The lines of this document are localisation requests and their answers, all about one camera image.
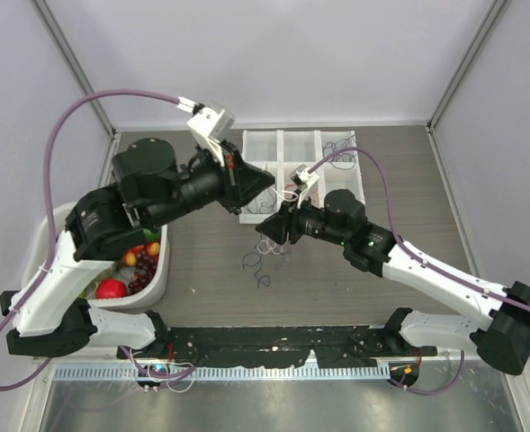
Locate blue cable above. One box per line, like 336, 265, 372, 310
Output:
241, 242, 291, 289

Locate green lime fruit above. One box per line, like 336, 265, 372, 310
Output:
143, 229, 161, 243

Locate red apple fruit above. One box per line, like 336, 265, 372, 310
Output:
94, 279, 128, 300

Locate peach nectarine fruits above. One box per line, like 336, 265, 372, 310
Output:
122, 241, 160, 266

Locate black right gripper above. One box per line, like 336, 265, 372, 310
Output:
256, 188, 350, 248

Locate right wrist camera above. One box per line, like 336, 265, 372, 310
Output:
290, 165, 319, 208

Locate dark grape bunch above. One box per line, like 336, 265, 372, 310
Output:
128, 249, 158, 295

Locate white six-compartment organizer tray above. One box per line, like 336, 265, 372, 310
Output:
239, 130, 365, 225

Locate white slotted cable duct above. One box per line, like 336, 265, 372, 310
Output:
53, 363, 391, 382

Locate black cable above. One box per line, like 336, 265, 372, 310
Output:
243, 179, 279, 215

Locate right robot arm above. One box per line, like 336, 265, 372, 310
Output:
256, 189, 530, 375

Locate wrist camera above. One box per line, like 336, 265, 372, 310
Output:
290, 165, 319, 208
177, 96, 236, 167

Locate white plastic fruit basket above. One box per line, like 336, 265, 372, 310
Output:
21, 216, 170, 311

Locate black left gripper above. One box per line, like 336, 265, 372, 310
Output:
146, 139, 276, 230

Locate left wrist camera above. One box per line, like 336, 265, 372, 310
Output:
177, 96, 236, 167

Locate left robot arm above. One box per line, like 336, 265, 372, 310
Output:
0, 139, 275, 359

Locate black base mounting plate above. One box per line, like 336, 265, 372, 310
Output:
133, 326, 437, 369

